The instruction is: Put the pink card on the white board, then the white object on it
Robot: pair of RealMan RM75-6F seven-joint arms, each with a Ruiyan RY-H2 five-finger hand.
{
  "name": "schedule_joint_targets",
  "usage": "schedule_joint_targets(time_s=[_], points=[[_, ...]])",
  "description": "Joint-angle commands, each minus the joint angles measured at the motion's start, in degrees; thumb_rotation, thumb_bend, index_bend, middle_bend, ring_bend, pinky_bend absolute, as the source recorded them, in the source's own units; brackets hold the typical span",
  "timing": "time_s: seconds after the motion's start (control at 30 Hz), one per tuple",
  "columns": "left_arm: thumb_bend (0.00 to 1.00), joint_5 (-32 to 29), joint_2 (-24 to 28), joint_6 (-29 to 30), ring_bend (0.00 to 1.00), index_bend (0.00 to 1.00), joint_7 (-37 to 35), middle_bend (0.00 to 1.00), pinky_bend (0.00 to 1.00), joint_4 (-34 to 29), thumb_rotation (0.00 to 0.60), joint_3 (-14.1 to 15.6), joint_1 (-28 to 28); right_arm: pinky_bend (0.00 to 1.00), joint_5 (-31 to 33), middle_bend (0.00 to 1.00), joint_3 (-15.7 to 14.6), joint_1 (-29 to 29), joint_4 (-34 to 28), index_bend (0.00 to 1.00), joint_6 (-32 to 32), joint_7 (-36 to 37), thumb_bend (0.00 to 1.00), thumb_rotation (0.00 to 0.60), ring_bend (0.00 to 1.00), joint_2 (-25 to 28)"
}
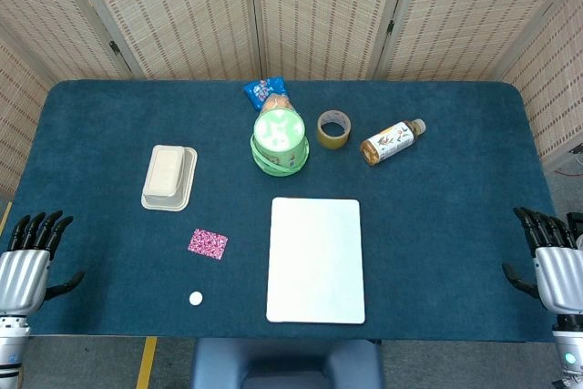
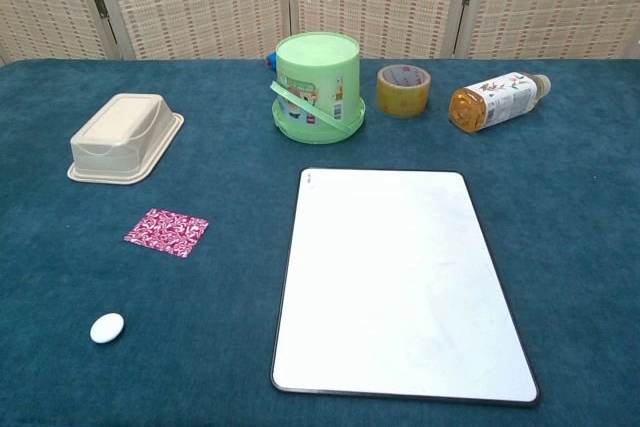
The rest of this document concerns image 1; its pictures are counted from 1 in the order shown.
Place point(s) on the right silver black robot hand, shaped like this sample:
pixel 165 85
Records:
pixel 560 275

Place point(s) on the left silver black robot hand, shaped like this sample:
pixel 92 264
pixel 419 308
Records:
pixel 23 275

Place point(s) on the white round magnet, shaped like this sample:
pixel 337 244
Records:
pixel 196 298

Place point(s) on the pink patterned square packet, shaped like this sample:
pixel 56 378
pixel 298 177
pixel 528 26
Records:
pixel 207 244

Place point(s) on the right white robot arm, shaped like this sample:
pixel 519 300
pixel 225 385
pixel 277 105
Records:
pixel 569 352

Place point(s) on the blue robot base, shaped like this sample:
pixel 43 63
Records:
pixel 287 361

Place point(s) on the white rectangular board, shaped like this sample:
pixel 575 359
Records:
pixel 315 261

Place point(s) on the yellow packing tape roll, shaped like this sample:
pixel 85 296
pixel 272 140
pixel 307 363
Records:
pixel 334 139

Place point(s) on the blue felt table cloth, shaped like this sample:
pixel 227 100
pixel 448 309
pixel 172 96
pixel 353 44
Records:
pixel 432 234

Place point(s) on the woven folding screen panel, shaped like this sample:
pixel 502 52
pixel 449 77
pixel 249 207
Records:
pixel 182 15
pixel 469 15
pixel 323 15
pixel 18 111
pixel 555 88
pixel 54 20

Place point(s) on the beige lunch box container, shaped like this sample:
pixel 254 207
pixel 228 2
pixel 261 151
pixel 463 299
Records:
pixel 166 175

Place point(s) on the tea bottle with label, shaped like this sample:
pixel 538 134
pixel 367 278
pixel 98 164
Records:
pixel 391 140

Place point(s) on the black screen hinge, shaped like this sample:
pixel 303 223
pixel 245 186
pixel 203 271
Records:
pixel 114 48
pixel 390 27

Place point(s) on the green plastic bucket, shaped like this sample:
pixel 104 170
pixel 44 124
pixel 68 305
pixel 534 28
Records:
pixel 279 134

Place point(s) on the blue snack bag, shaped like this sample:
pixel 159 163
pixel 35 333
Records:
pixel 262 88

